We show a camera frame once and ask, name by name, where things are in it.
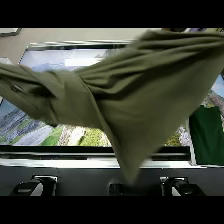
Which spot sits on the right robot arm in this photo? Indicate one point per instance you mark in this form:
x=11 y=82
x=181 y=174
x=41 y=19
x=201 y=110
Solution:
x=181 y=187

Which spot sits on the olive green garment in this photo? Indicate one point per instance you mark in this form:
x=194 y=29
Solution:
x=140 y=93

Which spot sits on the silver frame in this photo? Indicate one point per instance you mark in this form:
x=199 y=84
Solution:
x=66 y=162

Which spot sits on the dark green garment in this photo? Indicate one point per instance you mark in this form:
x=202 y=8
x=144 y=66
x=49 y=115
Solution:
x=208 y=136

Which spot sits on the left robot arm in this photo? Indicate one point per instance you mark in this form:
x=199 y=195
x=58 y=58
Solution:
x=33 y=187

